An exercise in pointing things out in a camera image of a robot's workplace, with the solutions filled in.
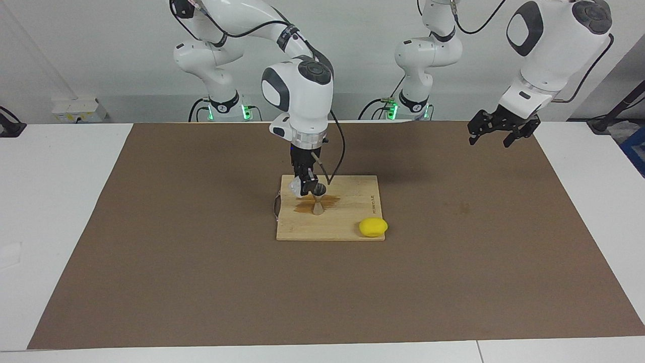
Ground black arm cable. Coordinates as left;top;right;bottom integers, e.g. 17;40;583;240
171;0;346;185
451;0;615;104

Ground white paper label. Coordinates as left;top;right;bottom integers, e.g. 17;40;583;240
0;242;23;269

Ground black stand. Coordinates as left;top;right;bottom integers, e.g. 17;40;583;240
587;81;645;134

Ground metal double jigger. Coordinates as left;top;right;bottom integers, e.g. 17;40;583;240
310;183;327;216

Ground yellow lemon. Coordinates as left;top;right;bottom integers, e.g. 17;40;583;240
359;218;389;237

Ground black right base cable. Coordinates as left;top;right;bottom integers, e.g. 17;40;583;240
189;98;210;123

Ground black base cable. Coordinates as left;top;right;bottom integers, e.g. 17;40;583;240
189;98;210;123
358;76;406;120

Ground black left base cable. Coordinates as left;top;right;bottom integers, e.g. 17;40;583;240
358;76;406;120

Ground wooden cutting board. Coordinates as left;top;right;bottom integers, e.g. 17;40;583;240
273;175;386;241

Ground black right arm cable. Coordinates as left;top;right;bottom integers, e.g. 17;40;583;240
171;0;346;185

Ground white wall socket box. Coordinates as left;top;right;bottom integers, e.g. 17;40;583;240
51;98;108;123

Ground brown table mat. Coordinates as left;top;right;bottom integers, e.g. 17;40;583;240
28;121;645;349

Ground blue crate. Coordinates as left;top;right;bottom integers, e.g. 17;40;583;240
619;125;645;177

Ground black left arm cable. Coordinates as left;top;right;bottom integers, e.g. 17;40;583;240
451;0;615;104

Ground black clamp mount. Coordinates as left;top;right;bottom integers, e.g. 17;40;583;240
0;106;27;138

